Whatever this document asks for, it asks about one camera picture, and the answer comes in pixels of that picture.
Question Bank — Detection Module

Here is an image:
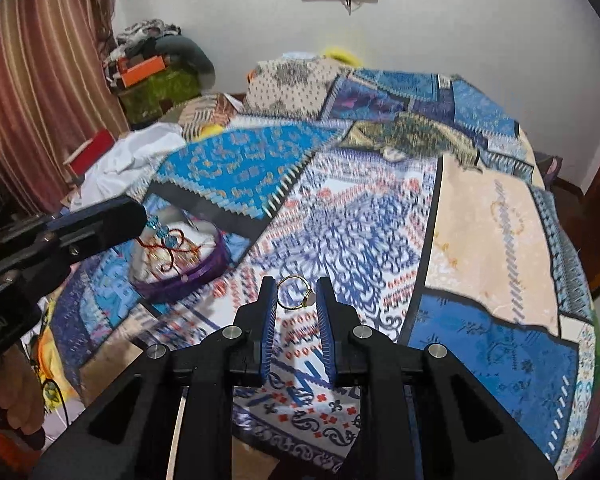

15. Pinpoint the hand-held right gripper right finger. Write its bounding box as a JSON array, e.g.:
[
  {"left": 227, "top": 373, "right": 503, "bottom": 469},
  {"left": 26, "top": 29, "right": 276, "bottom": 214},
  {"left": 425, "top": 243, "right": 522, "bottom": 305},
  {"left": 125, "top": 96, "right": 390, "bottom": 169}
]
[{"left": 315, "top": 276, "right": 563, "bottom": 480}]

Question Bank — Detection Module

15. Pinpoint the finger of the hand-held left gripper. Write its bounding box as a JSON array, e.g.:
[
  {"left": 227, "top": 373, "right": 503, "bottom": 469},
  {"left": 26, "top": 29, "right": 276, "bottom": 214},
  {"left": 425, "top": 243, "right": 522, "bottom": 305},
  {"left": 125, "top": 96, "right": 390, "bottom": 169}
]
[
  {"left": 10, "top": 196, "right": 149, "bottom": 282},
  {"left": 0, "top": 202, "right": 132, "bottom": 247}
]

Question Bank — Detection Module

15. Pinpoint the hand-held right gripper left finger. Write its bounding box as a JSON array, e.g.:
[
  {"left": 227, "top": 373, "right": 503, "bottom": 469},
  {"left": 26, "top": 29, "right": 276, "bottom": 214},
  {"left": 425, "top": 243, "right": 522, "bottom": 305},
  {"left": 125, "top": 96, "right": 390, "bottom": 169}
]
[{"left": 30, "top": 276, "right": 281, "bottom": 480}]

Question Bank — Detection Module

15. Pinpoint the gold ring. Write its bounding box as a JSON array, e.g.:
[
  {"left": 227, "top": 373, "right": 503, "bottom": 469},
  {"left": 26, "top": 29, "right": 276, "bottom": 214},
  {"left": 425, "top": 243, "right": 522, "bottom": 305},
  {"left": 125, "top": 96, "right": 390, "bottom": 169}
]
[{"left": 276, "top": 275, "right": 315, "bottom": 310}]

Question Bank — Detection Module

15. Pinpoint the blue bead red cord bracelet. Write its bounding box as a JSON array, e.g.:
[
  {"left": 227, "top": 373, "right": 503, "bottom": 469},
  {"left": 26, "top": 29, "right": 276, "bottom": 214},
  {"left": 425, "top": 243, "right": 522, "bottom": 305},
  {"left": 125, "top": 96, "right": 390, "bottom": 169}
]
[{"left": 139, "top": 217, "right": 191, "bottom": 261}]

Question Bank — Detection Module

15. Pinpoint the purple heart-shaped jewelry box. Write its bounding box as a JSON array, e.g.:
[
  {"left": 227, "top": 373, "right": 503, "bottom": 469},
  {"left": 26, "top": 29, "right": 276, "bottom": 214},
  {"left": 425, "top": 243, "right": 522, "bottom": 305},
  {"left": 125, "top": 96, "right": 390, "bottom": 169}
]
[{"left": 130, "top": 210, "right": 231, "bottom": 304}]

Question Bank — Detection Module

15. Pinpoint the person's left hand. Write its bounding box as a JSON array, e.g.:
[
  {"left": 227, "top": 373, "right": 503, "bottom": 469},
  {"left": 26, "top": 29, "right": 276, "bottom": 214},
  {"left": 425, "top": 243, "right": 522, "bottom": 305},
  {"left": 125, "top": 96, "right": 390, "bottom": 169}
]
[{"left": 0, "top": 347, "right": 49, "bottom": 437}]

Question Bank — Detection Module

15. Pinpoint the red box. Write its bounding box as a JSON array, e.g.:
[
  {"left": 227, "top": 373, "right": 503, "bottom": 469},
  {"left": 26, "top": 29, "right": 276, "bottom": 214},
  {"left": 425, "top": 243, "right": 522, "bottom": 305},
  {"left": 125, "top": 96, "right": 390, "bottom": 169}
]
[{"left": 62, "top": 129, "right": 116, "bottom": 172}]

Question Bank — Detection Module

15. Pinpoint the white cloth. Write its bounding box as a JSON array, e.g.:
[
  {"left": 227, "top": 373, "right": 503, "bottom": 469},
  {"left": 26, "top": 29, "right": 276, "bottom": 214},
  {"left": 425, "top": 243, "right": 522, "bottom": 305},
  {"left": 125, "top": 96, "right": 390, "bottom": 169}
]
[{"left": 70, "top": 122, "right": 189, "bottom": 211}]

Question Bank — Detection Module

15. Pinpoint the patchwork printed blanket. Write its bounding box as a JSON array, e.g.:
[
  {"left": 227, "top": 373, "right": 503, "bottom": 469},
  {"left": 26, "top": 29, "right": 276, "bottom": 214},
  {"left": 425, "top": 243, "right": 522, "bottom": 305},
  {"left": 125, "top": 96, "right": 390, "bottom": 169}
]
[{"left": 20, "top": 52, "right": 600, "bottom": 480}]

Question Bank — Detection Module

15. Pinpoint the striped red curtain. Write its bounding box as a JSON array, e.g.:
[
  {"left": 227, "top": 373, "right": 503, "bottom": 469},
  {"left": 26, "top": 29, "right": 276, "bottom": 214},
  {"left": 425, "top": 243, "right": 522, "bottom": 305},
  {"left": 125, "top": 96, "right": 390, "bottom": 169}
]
[{"left": 0, "top": 0, "right": 131, "bottom": 223}]

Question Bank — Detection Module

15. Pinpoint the orange box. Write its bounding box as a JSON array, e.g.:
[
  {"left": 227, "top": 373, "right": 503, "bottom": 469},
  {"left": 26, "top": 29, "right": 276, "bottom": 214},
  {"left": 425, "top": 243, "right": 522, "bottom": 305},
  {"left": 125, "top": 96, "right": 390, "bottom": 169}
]
[{"left": 118, "top": 56, "right": 167, "bottom": 87}]

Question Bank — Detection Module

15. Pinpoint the dark bag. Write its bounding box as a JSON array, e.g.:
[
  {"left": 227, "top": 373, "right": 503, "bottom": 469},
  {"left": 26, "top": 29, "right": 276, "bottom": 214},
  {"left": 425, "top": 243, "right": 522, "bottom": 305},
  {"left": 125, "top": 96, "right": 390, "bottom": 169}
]
[{"left": 534, "top": 152, "right": 564, "bottom": 187}]

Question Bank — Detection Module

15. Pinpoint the yellow round item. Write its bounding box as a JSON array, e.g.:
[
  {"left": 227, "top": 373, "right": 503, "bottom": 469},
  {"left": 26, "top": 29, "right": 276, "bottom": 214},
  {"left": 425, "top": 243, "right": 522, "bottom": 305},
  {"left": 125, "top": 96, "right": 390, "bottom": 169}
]
[{"left": 322, "top": 45, "right": 359, "bottom": 64}]

